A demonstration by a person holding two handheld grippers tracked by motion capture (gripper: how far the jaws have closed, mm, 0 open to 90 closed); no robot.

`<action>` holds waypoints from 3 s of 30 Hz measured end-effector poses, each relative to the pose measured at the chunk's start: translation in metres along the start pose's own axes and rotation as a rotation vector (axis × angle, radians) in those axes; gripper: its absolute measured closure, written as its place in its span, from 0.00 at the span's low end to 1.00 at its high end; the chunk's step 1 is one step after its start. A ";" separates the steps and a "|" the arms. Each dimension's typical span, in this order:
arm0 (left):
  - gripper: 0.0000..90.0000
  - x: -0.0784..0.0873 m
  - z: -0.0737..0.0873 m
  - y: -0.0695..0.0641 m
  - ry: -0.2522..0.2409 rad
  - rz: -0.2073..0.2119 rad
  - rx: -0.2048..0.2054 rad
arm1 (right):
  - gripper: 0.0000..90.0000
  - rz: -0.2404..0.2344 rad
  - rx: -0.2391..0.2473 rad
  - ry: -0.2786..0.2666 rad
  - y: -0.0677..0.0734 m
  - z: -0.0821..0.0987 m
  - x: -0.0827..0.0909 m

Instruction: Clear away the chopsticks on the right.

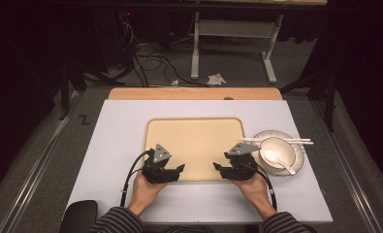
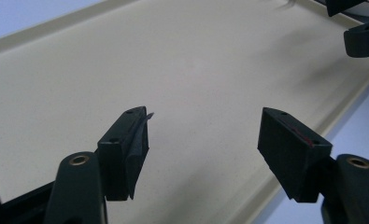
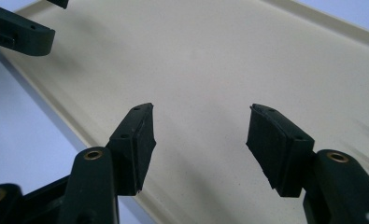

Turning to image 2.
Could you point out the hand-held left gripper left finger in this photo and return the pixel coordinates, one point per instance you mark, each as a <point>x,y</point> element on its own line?
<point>120,155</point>

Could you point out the beige plastic tray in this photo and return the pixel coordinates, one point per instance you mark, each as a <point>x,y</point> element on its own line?
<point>188,62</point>

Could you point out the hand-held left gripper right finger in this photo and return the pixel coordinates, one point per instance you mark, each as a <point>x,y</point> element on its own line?
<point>292,152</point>

